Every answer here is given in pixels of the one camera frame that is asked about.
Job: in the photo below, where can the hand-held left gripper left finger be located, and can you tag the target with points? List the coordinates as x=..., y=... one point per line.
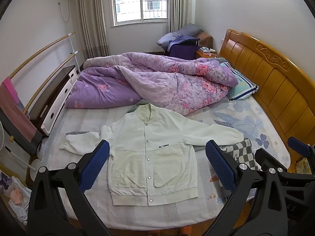
x=97, y=162

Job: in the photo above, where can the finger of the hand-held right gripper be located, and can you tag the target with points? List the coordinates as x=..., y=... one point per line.
x=263, y=157
x=299, y=147

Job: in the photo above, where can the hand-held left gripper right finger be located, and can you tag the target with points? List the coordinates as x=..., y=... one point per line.
x=219, y=162

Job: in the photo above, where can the white snap-button jacket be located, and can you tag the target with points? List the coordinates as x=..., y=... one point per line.
x=152, y=152

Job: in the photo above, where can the pile of light clothes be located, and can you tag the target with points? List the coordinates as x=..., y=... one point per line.
x=17, y=194

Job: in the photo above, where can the yellow cardboard box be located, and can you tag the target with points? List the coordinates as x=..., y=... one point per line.
x=304, y=166

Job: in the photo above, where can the blue floral bed sheet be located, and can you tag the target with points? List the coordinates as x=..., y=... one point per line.
x=248, y=120

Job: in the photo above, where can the white textured bed cover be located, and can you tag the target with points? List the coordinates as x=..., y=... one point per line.
x=81, y=118

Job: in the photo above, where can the white drawer cabinet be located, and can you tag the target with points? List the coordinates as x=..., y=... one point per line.
x=57, y=100

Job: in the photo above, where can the blue and white pillow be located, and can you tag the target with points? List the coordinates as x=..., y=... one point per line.
x=242, y=86

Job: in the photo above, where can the dusty rose and grey cloth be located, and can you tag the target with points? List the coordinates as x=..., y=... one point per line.
x=19, y=123

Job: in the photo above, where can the purple floral quilt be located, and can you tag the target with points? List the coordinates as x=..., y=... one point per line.
x=147, y=83

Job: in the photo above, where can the white standing fan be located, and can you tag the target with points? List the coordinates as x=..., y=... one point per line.
x=2, y=137

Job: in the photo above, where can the wooden nightstand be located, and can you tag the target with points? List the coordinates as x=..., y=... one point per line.
x=200, y=54

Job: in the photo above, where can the pink towel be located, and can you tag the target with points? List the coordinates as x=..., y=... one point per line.
x=11, y=88

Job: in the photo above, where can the grey pillow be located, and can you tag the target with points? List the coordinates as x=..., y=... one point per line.
x=167, y=39
x=188, y=29

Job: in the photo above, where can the beige striped curtain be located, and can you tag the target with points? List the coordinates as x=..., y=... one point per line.
x=179, y=5
x=92, y=17

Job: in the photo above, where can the barred window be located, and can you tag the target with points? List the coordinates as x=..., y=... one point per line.
x=128, y=2

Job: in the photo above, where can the wooden rail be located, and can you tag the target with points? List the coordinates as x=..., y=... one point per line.
x=70, y=55
x=41, y=50

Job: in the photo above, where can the white rail post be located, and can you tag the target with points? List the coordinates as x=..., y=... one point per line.
x=73, y=46

